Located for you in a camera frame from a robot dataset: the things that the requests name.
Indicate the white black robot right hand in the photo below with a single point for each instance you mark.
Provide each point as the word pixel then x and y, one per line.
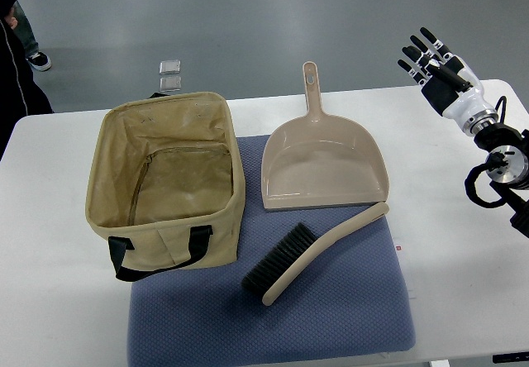
pixel 447 83

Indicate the pink hand broom black bristles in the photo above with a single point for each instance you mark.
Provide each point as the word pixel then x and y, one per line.
pixel 273 274

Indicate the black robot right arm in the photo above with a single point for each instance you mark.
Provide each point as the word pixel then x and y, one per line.
pixel 506 164

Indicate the pink plastic dustpan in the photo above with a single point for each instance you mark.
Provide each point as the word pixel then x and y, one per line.
pixel 321 160

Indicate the blue grey cushion mat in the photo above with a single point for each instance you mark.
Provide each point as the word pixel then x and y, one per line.
pixel 351 300

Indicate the black table control panel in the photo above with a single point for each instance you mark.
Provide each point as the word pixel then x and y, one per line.
pixel 510 358

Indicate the upper floor socket plate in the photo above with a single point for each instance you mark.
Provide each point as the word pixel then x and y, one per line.
pixel 170 67

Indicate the standing person dark clothes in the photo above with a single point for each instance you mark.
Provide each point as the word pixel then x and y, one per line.
pixel 20 95

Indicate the yellow fabric bag black handles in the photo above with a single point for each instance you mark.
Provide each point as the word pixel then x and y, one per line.
pixel 167 187

